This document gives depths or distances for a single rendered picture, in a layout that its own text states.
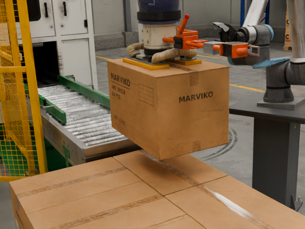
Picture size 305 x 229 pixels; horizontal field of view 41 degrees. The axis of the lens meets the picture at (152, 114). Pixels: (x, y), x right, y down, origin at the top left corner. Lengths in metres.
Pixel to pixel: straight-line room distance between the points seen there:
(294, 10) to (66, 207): 1.62
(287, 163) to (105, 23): 10.05
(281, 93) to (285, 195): 0.67
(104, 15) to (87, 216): 10.65
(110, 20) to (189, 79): 10.54
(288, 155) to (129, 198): 1.17
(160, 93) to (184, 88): 0.12
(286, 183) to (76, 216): 1.46
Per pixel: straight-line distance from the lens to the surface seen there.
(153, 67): 1.94
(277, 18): 12.50
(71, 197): 2.01
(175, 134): 1.90
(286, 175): 2.76
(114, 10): 12.41
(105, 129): 2.99
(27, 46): 3.00
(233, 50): 1.58
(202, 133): 1.98
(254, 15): 2.35
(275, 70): 2.64
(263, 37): 2.14
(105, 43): 12.12
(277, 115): 2.49
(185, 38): 1.87
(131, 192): 2.00
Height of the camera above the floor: 1.45
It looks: 16 degrees down
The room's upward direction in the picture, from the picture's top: 3 degrees counter-clockwise
